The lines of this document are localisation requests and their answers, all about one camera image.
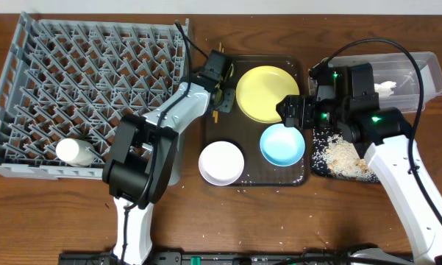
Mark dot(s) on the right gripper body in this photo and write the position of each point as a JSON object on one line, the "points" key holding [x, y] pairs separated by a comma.
{"points": [[316, 115]]}

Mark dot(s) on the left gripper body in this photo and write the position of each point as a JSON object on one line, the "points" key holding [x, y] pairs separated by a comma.
{"points": [[225, 98]]}

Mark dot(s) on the light blue bowl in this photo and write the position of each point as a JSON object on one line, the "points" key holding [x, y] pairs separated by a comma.
{"points": [[282, 146]]}

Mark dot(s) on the rice and nutshell pile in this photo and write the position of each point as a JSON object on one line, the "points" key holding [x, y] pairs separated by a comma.
{"points": [[343, 158]]}

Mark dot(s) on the pink bowl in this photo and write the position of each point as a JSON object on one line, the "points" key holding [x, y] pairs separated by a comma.
{"points": [[221, 163]]}

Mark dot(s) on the white napkin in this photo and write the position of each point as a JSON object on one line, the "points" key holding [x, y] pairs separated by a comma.
{"points": [[385, 89]]}

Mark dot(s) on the white cup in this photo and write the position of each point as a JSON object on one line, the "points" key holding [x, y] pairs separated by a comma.
{"points": [[75, 152]]}

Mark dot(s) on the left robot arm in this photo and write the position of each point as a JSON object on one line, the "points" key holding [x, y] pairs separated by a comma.
{"points": [[145, 155]]}

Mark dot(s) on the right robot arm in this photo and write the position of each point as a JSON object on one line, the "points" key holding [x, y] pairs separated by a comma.
{"points": [[390, 151]]}

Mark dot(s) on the yellow plate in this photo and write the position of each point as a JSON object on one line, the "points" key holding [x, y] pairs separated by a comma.
{"points": [[260, 89]]}

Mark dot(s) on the dark brown serving tray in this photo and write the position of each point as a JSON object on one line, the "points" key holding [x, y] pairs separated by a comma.
{"points": [[237, 128]]}

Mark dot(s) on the black tray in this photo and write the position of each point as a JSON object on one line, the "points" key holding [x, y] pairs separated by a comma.
{"points": [[334, 162]]}

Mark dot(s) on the clear plastic bin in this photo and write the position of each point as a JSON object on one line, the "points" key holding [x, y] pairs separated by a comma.
{"points": [[397, 68]]}

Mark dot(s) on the grey dish rack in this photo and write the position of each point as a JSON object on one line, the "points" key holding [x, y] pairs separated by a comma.
{"points": [[77, 79]]}

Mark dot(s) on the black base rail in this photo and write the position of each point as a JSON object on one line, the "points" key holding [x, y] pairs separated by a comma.
{"points": [[309, 256]]}

